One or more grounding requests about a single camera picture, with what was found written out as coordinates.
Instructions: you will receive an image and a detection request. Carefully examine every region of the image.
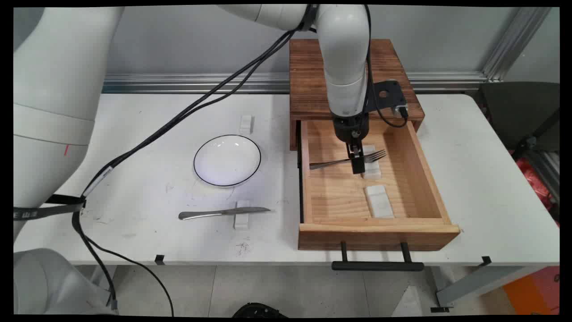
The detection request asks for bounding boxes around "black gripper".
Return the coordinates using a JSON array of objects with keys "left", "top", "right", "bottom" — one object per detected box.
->
[{"left": 333, "top": 113, "right": 370, "bottom": 175}]

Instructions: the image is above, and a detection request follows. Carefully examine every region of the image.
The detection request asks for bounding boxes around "silver metal fork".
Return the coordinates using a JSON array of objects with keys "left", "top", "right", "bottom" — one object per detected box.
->
[{"left": 309, "top": 150, "right": 387, "bottom": 170}]

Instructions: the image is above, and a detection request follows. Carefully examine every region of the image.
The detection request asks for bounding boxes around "silver metal table knife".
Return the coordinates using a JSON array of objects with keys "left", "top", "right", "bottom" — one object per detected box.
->
[{"left": 178, "top": 207, "right": 271, "bottom": 220}]

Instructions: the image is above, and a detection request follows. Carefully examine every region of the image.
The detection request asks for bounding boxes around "light wooden drawer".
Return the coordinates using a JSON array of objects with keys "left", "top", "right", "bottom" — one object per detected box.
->
[{"left": 297, "top": 119, "right": 461, "bottom": 251}]

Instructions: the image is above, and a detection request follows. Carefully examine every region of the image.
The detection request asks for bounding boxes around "dark wooden drawer cabinet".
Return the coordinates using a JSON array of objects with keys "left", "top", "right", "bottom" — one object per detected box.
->
[{"left": 289, "top": 38, "right": 425, "bottom": 151}]

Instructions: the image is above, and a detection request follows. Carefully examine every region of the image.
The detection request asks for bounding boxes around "white plate with black rim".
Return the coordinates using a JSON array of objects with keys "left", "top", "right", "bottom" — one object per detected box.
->
[{"left": 193, "top": 134, "right": 262, "bottom": 187}]

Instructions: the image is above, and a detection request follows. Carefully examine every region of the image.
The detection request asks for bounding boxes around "grey table leg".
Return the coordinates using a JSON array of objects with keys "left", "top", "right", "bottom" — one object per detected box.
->
[
  {"left": 436, "top": 266, "right": 530, "bottom": 309},
  {"left": 89, "top": 265, "right": 118, "bottom": 305}
]

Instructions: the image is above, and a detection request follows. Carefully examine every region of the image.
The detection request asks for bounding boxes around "red plastic bag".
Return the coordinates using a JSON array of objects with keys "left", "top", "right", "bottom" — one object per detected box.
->
[{"left": 516, "top": 157, "right": 560, "bottom": 224}]

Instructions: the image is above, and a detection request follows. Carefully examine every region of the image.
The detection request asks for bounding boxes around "black round floor object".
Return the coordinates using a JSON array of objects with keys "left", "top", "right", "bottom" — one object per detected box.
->
[{"left": 232, "top": 303, "right": 289, "bottom": 318}]

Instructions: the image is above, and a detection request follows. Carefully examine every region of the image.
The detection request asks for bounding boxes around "orange box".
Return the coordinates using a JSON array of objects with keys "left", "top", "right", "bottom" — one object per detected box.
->
[{"left": 503, "top": 266, "right": 560, "bottom": 316}]

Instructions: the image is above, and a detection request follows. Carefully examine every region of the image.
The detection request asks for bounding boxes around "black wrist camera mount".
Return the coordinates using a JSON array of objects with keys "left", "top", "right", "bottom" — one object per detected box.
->
[{"left": 367, "top": 80, "right": 409, "bottom": 119}]

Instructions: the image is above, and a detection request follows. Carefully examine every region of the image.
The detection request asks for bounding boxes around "black camera plug cable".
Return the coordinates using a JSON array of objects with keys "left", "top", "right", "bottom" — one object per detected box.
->
[{"left": 363, "top": 4, "right": 409, "bottom": 129}]

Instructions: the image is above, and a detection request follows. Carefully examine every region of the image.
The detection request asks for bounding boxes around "black drawer handle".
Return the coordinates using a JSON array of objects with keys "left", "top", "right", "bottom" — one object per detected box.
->
[{"left": 332, "top": 241, "right": 425, "bottom": 272}]

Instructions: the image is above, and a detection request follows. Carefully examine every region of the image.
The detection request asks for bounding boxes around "long black cable bundle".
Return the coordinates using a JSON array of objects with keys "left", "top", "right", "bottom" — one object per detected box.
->
[{"left": 72, "top": 18, "right": 313, "bottom": 317}]

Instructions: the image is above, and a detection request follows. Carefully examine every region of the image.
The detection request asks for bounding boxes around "aluminium frame profile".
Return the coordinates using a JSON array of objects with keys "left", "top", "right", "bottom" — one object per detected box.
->
[{"left": 525, "top": 150, "right": 560, "bottom": 204}]

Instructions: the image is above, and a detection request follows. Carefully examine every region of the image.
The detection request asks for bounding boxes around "horizontal aluminium rail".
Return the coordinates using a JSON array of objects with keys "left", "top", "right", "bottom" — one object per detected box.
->
[{"left": 102, "top": 72, "right": 488, "bottom": 94}]

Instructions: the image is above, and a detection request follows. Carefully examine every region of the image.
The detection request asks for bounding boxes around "slanted aluminium rail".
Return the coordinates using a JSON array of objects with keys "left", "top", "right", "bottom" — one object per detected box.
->
[{"left": 482, "top": 7, "right": 552, "bottom": 82}]

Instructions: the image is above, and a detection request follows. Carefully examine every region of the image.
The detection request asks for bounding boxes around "grey velcro cable strap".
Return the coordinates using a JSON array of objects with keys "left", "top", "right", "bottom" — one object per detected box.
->
[{"left": 13, "top": 202, "right": 86, "bottom": 221}]

